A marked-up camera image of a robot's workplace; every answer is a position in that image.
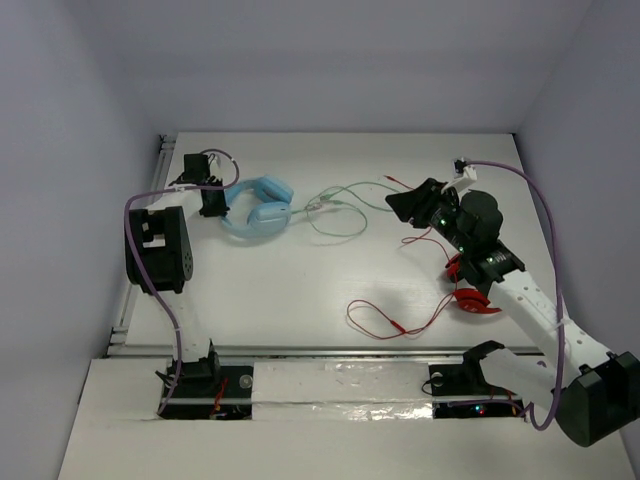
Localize green headphone cable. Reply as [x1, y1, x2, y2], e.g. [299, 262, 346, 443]
[284, 180, 416, 247]

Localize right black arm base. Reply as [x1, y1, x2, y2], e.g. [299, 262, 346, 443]
[421, 340, 524, 419]

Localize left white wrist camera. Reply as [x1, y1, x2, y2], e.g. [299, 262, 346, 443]
[208, 153, 223, 183]

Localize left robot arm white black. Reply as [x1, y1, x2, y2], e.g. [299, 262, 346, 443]
[124, 148, 239, 394]

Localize red headphone cable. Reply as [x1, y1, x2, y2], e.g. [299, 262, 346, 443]
[346, 173, 469, 342]

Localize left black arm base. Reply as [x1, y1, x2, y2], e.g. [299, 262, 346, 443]
[155, 345, 254, 421]

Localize red headphones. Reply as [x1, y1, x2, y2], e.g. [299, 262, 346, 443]
[445, 254, 501, 315]

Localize white foam block with tape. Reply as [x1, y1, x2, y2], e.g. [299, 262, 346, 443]
[251, 360, 433, 422]

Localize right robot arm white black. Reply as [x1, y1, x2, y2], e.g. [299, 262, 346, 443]
[385, 178, 639, 447]

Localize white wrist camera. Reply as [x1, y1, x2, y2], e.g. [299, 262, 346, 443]
[208, 153, 223, 183]
[446, 157, 478, 193]

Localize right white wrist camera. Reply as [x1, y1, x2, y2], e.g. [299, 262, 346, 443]
[446, 157, 478, 193]

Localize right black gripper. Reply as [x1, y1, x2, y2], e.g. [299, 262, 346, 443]
[385, 178, 472, 255]

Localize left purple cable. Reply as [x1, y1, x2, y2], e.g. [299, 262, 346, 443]
[123, 147, 241, 416]

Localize light blue headphones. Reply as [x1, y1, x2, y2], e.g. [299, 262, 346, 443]
[221, 175, 294, 239]

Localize aluminium rail frame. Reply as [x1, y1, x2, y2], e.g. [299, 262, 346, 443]
[102, 132, 539, 361]

